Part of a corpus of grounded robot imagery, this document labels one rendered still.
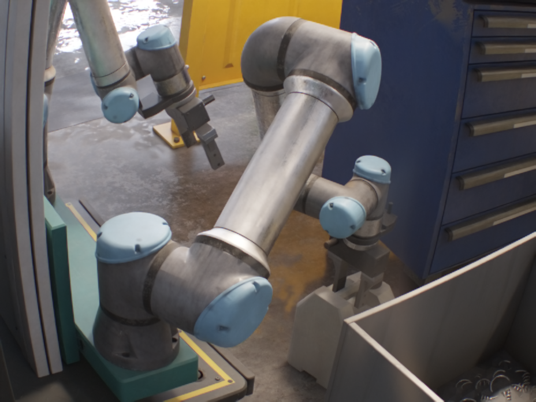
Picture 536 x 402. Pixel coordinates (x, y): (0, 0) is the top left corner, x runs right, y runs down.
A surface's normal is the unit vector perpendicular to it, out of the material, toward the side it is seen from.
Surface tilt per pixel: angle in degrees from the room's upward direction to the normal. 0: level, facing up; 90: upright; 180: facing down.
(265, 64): 106
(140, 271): 52
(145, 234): 8
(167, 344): 72
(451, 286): 90
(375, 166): 0
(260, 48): 81
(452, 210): 90
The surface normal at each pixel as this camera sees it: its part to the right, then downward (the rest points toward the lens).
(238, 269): 0.35, -0.16
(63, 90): 0.10, -0.85
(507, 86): 0.50, 0.50
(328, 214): -0.49, 0.42
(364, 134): -0.86, 0.19
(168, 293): -0.38, -0.04
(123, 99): 0.21, 0.54
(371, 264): -0.72, 0.30
